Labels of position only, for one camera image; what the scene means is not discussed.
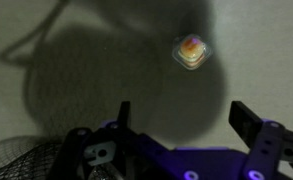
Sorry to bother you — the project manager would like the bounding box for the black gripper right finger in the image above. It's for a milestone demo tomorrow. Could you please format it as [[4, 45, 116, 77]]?
[[228, 100, 293, 180]]

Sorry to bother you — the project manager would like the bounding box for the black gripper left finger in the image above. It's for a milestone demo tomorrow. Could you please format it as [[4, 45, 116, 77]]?
[[47, 100, 144, 180]]

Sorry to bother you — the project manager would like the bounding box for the small orange candy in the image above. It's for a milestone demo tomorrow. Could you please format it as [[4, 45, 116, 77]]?
[[171, 33, 213, 71]]

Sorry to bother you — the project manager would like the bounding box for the black wire mesh dustbin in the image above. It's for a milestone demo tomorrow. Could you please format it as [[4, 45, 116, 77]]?
[[0, 134, 67, 180]]

